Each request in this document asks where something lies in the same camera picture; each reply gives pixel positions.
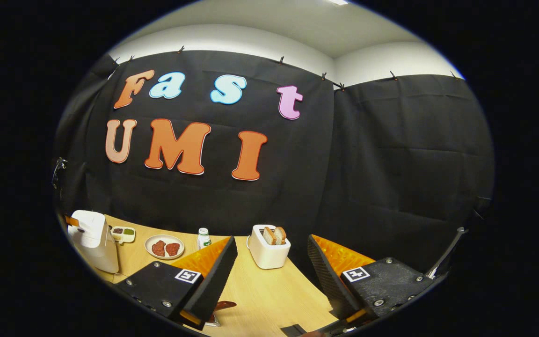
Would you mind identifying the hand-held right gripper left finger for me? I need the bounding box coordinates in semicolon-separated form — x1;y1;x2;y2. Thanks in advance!
113;235;238;330

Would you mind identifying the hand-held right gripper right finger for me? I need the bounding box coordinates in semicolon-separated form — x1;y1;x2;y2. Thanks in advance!
307;234;437;324

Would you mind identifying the brown wooden spoon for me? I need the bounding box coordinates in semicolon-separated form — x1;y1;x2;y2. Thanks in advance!
211;300;237;323

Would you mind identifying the white rice cooker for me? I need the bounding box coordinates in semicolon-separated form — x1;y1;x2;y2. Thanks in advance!
67;210;119;273

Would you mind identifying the white divided sauce dish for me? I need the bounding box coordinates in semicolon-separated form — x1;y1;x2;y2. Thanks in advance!
110;226;136;244

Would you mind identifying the white round plate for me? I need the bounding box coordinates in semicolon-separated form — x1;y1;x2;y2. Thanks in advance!
145;234;185;260

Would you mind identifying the white toaster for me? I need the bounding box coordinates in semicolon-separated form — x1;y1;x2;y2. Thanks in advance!
247;225;291;270

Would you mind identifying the grey metal bar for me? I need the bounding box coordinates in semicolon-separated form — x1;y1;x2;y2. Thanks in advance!
426;227;467;280

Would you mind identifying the black backdrop cloth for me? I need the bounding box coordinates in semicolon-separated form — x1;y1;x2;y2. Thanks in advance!
54;49;495;277

